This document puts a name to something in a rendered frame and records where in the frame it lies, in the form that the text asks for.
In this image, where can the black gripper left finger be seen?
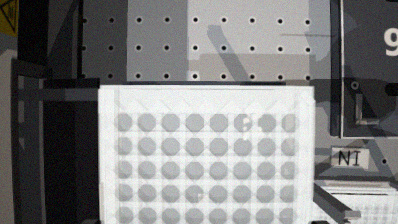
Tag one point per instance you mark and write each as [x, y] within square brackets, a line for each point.
[91, 221]

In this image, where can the grey perforated breadboard plate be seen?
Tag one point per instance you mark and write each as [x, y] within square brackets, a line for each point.
[228, 40]

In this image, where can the dark grey rectangular nest plate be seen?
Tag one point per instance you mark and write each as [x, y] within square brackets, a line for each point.
[364, 69]

